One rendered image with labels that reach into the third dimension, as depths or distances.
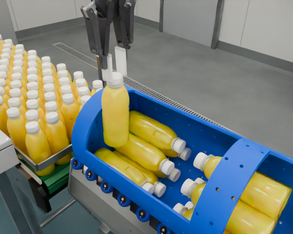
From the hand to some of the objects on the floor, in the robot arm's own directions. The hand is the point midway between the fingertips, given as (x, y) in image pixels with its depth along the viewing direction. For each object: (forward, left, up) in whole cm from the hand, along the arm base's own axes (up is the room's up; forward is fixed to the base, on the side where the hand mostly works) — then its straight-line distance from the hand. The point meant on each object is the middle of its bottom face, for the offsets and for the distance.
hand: (114, 65), depth 63 cm
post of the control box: (-32, +34, -134) cm, 142 cm away
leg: (-5, +12, -135) cm, 136 cm away
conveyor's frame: (-18, +104, -133) cm, 170 cm away
